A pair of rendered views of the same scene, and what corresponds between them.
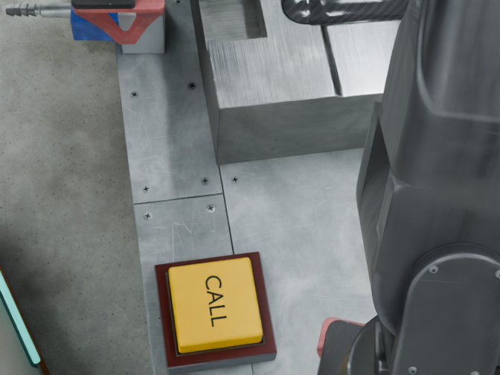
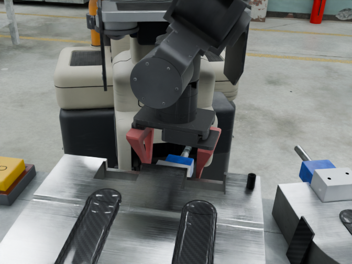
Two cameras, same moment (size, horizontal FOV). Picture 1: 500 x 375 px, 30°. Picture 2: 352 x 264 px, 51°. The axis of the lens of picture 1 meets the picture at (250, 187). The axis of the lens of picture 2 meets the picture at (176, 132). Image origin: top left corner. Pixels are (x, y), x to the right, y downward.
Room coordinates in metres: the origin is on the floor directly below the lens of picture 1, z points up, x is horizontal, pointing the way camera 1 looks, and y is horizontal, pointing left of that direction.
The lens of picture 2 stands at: (0.64, -0.29, 1.16)
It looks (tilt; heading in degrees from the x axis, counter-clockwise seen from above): 30 degrees down; 113
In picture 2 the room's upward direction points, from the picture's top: 2 degrees clockwise
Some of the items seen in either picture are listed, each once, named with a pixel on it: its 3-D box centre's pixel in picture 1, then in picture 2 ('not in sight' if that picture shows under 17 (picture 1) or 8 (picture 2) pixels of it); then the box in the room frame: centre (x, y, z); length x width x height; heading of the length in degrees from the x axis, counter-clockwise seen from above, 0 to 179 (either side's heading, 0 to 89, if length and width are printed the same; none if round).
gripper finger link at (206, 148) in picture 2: not in sight; (191, 150); (0.49, 0.12, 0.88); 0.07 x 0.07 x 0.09; 8
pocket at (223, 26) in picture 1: (231, 26); (120, 182); (0.43, 0.03, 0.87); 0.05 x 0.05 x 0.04; 15
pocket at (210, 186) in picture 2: not in sight; (203, 191); (0.53, 0.06, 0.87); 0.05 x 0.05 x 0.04; 15
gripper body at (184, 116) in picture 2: not in sight; (176, 102); (0.47, 0.12, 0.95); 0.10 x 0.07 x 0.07; 8
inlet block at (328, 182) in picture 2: not in sight; (316, 171); (0.66, 0.19, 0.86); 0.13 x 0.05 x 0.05; 122
